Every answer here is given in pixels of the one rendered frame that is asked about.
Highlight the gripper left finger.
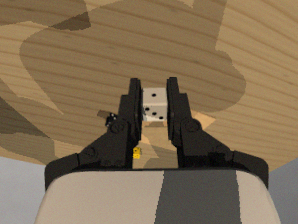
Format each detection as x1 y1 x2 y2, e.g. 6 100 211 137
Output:
44 78 142 192

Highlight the tan mat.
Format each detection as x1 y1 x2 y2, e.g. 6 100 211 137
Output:
139 108 216 151

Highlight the black die with white pips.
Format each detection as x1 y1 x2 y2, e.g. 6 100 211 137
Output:
105 113 117 127

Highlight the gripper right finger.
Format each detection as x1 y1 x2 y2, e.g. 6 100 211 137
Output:
166 77 269 189

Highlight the yellow die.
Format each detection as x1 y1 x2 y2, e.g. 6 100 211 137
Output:
133 147 140 158

